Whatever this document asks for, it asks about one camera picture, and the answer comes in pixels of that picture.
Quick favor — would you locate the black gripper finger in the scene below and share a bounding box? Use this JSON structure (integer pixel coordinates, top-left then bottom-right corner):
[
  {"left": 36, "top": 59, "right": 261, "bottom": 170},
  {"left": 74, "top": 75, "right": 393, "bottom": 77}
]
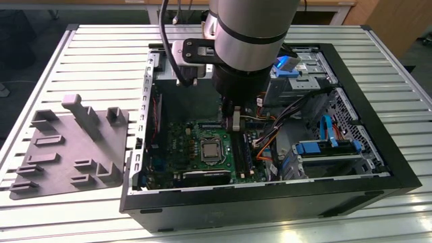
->
[{"left": 224, "top": 100, "right": 249, "bottom": 133}]

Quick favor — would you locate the silver CPU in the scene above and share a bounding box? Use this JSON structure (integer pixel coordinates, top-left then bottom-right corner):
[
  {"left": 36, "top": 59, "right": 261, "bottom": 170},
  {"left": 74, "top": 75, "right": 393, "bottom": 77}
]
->
[{"left": 201, "top": 142, "right": 221, "bottom": 157}]

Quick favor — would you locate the blue drive bay latch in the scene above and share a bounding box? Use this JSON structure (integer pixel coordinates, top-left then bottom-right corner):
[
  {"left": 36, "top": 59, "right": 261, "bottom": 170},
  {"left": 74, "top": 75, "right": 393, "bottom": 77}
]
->
[{"left": 273, "top": 67, "right": 300, "bottom": 79}]

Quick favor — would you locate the grey power supply unit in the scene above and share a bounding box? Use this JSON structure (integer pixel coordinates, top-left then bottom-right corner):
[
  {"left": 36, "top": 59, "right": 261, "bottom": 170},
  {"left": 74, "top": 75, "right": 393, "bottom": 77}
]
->
[{"left": 153, "top": 54, "right": 222, "bottom": 121}]

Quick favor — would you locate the metal CPU socket cover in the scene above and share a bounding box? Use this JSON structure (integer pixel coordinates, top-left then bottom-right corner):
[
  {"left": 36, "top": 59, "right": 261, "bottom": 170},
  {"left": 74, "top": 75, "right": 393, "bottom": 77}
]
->
[{"left": 198, "top": 136, "right": 225, "bottom": 167}]

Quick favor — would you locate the green Dell motherboard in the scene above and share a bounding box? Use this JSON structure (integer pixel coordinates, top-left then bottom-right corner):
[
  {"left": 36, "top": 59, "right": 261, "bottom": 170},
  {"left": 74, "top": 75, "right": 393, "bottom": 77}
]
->
[{"left": 144, "top": 118, "right": 270, "bottom": 189}]

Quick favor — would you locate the metal drive cage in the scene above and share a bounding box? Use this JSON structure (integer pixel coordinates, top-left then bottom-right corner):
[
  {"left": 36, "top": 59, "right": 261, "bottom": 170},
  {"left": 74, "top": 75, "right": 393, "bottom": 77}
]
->
[{"left": 261, "top": 49, "right": 340, "bottom": 107}]

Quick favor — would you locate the hard disk in blue carrier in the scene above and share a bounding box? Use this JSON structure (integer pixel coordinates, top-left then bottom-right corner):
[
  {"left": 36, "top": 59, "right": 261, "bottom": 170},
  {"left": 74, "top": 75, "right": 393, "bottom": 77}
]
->
[{"left": 290, "top": 140, "right": 366, "bottom": 159}]

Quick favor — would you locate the black graphics card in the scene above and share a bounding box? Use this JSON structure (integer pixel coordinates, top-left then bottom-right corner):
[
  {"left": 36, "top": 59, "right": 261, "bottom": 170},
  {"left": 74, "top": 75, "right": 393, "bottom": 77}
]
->
[{"left": 172, "top": 169, "right": 233, "bottom": 188}]

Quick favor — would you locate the metal disk bay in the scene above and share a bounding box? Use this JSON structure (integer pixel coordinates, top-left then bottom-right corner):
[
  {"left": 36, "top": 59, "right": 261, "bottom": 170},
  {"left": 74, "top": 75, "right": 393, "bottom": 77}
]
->
[{"left": 281, "top": 151, "right": 389, "bottom": 181}]

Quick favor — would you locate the black open PC case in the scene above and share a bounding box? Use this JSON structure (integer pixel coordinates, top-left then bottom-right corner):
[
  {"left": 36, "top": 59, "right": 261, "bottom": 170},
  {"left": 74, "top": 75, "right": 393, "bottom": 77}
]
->
[{"left": 117, "top": 42, "right": 424, "bottom": 233}]

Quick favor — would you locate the wooden desk with white legs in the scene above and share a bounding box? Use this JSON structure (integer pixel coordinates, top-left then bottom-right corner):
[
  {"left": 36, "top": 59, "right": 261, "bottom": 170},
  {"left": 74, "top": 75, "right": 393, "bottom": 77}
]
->
[{"left": 124, "top": 0, "right": 358, "bottom": 26}]

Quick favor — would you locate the grey parts rack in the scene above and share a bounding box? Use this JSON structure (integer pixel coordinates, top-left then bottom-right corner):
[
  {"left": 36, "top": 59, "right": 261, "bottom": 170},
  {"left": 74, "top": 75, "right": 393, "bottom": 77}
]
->
[{"left": 8, "top": 93, "right": 132, "bottom": 201}]

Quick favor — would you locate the wooden cabinet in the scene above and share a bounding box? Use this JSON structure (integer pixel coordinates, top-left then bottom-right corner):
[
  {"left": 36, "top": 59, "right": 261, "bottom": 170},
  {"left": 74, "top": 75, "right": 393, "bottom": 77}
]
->
[{"left": 342, "top": 0, "right": 432, "bottom": 59}]

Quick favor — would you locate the red orange wire with labels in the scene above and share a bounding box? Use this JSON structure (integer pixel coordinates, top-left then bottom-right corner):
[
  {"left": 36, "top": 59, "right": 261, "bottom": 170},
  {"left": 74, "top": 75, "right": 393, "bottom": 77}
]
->
[{"left": 254, "top": 96, "right": 270, "bottom": 121}]

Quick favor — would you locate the silver camera with blue light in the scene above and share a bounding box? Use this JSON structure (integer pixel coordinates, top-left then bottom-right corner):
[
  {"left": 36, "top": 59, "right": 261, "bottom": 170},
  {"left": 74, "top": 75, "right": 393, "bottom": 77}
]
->
[{"left": 269, "top": 52, "right": 302, "bottom": 74}]

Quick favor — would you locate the black wire bundle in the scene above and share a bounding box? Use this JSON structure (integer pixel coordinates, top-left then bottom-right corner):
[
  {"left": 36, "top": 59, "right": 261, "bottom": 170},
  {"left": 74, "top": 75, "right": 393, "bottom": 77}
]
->
[{"left": 250, "top": 87, "right": 333, "bottom": 149}]

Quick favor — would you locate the red and black twisted wire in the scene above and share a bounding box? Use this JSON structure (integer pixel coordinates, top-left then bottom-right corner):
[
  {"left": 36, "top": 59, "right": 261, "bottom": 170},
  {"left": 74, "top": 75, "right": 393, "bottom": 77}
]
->
[{"left": 150, "top": 97, "right": 162, "bottom": 144}]

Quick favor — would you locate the blue SATA wire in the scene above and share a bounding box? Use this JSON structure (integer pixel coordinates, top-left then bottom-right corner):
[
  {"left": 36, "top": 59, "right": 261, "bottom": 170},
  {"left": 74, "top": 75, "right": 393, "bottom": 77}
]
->
[{"left": 321, "top": 114, "right": 340, "bottom": 148}]

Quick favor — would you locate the loose black cable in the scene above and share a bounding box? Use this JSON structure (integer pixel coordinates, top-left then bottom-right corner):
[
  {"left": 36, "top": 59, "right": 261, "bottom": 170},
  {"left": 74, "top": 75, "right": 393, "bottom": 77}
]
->
[{"left": 172, "top": 0, "right": 185, "bottom": 26}]

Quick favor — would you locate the black camera cable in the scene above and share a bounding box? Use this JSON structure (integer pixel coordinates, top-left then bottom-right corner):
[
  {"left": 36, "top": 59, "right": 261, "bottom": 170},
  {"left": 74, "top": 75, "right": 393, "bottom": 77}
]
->
[{"left": 157, "top": 0, "right": 198, "bottom": 88}]

